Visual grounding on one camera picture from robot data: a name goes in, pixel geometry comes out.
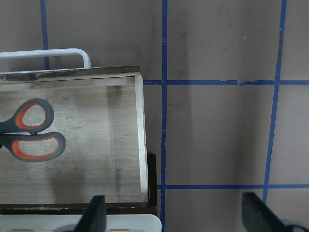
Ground dark wooden drawer box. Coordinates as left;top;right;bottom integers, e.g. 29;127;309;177
0;66;157;215

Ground white plastic tray box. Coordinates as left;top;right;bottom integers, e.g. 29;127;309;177
0;214;162;232

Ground white drawer handle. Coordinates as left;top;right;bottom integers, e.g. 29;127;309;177
0;48;91;69

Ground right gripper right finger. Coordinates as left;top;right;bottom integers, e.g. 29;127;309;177
241;192;290;232

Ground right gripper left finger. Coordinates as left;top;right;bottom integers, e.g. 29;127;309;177
73;195;107;232

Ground grey orange scissors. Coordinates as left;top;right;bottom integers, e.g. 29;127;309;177
0;98;66;162

